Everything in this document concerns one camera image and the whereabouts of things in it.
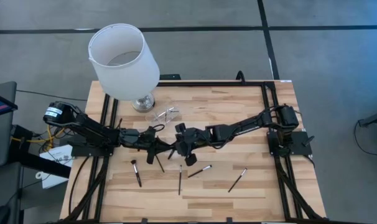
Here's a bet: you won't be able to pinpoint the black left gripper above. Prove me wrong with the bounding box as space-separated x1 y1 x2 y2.
119 124 177 165

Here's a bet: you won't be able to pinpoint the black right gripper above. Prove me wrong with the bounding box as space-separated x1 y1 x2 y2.
167 122 212 167

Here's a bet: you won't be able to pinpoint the thin black makeup brush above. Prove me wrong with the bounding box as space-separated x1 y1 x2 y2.
154 154 165 174
177 164 184 196

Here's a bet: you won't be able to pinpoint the black makeup brush silver ferrule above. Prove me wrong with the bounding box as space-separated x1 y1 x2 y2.
227 167 248 194
187 164 213 179

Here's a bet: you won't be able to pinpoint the powder brush black bristles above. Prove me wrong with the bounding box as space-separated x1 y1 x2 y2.
130 159 142 188

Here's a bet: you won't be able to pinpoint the clear acrylic brush organizer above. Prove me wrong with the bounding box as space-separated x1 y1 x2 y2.
146 104 182 126

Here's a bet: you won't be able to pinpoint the white shade table lamp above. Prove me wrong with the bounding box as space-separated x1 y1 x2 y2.
88 23 161 113

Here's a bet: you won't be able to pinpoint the white paper box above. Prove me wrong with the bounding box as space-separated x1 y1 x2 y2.
35 144 75 190

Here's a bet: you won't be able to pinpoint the black monitor stand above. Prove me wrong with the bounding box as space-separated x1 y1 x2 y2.
7 124 72 179

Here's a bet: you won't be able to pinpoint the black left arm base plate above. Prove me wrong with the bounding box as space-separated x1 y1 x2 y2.
70 144 114 157

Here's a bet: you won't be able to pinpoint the black aluminium table frame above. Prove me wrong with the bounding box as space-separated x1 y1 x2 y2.
59 79 328 224

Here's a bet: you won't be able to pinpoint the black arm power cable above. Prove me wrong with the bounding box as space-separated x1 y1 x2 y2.
68 155 93 215

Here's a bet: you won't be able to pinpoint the thin black floor cable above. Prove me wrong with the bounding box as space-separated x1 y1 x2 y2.
16 89 88 102

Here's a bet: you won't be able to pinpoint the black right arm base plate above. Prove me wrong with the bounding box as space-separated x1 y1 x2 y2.
267 130 314 156

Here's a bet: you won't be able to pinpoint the yellow cable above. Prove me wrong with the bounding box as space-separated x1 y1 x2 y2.
10 124 67 149

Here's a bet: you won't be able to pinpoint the black looped floor cable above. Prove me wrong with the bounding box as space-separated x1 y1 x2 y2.
353 119 377 156

